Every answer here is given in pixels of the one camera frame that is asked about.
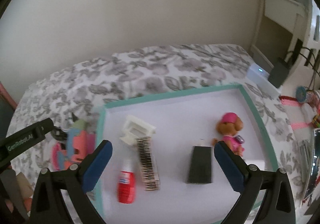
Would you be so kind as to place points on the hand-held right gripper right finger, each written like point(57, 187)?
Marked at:
point(228, 166)

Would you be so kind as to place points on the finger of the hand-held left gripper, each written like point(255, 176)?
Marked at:
point(45, 126)

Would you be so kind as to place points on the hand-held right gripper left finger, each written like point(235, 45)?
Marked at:
point(96, 164)

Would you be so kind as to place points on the black charger plug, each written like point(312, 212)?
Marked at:
point(200, 164)

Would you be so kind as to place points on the pink smart watch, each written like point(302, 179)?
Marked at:
point(56, 156)

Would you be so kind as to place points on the red glue bottle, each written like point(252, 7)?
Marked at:
point(126, 186)

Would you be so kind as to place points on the pink puppy toy figure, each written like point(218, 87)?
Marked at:
point(230, 126)

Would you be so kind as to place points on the gold lipstick tube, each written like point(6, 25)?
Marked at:
point(147, 164)

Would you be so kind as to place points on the white plastic frame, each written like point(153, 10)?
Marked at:
point(135, 124)

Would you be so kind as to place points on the teal shallow box tray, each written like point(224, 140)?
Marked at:
point(175, 119)

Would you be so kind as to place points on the pink edge strip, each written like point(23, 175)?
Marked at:
point(7, 96)

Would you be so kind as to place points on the white pink-trimmed basket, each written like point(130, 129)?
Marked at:
point(295, 114)

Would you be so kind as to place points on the white router box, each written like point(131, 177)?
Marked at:
point(260, 76)

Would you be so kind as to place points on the black power adapter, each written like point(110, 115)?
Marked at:
point(278, 74)

